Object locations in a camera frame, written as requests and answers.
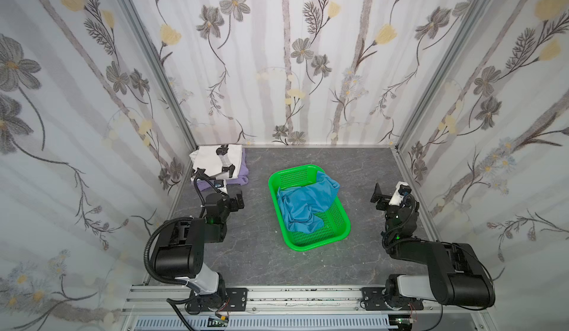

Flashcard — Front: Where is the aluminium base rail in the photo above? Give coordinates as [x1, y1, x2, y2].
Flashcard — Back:
[119, 284, 490, 319]

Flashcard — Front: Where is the purple folded t-shirt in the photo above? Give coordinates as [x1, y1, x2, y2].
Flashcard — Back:
[193, 148, 250, 193]

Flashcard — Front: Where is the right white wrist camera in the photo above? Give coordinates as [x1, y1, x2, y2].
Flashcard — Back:
[389, 181, 412, 206]

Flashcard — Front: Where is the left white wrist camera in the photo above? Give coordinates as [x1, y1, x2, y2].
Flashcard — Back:
[208, 179, 228, 195]

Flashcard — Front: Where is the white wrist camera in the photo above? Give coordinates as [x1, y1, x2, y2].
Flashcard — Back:
[208, 179, 228, 195]
[389, 181, 412, 206]

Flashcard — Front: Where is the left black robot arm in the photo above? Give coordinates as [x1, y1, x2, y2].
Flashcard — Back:
[143, 190, 248, 315]

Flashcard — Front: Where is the teal blue t-shirt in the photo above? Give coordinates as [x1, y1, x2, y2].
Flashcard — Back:
[276, 172, 340, 234]

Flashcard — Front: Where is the right black cable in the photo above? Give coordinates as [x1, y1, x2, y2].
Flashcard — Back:
[417, 241, 495, 331]

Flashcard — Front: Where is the white slotted cable duct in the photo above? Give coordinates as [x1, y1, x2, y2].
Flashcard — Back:
[132, 315, 401, 331]

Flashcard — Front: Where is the green plastic basket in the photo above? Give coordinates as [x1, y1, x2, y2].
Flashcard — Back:
[268, 164, 351, 252]

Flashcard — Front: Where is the left black corrugated cable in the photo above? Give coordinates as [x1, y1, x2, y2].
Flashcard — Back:
[143, 216, 196, 286]

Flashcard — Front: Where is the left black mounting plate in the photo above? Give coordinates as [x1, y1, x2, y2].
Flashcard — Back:
[185, 286, 248, 315]

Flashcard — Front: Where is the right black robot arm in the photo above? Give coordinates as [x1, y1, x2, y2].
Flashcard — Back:
[370, 182, 496, 311]

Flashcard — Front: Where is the black mounting plate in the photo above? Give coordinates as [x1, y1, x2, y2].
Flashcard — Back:
[185, 286, 248, 315]
[360, 287, 424, 312]

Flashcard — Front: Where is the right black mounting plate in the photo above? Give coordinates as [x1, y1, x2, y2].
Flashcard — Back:
[360, 287, 424, 312]

